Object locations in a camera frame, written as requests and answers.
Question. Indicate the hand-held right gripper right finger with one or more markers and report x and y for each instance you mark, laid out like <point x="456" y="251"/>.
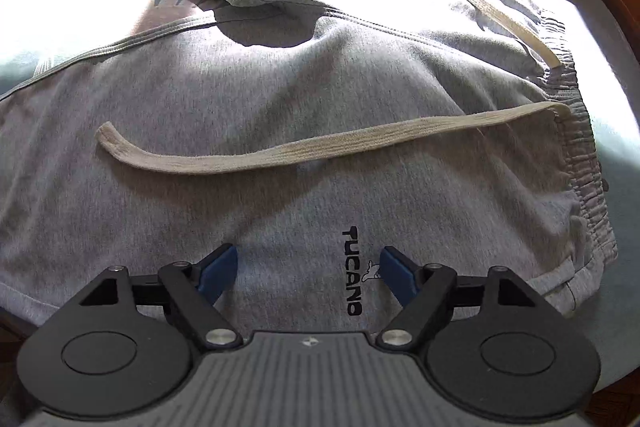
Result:
<point x="400" y="274"/>

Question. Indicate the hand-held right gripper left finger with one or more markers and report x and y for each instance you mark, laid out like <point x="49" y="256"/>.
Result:
<point x="217" y="269"/>

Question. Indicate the grey sweatpants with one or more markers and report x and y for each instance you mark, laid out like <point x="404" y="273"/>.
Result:
<point x="300" y="97"/>

